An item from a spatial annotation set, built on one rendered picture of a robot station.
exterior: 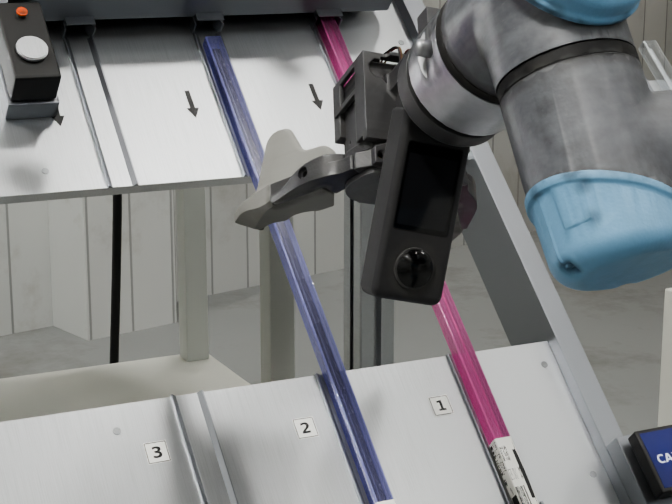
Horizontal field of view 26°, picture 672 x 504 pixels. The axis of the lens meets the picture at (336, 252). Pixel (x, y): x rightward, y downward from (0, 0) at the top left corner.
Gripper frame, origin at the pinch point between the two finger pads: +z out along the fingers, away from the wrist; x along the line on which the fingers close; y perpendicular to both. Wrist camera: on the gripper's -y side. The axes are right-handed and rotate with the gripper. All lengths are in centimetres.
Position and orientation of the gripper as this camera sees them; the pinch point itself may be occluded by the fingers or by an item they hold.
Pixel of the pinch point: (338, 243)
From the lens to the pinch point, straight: 101.5
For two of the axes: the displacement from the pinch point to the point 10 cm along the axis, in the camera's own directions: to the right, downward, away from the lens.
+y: -0.3, -9.2, 3.8
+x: -9.3, -1.1, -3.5
